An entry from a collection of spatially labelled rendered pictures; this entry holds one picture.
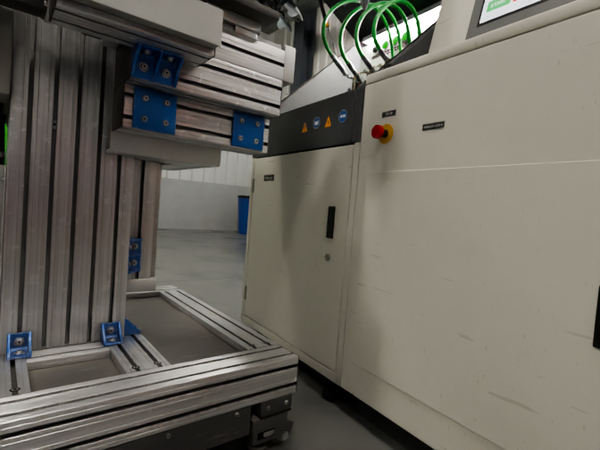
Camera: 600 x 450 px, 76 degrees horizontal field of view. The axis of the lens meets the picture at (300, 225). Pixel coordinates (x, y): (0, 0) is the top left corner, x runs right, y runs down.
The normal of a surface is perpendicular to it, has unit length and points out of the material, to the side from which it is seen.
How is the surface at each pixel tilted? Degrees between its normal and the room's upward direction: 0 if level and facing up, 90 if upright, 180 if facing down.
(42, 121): 90
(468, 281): 90
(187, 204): 90
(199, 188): 90
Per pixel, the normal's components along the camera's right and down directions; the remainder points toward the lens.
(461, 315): -0.83, -0.04
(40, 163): 0.62, 0.08
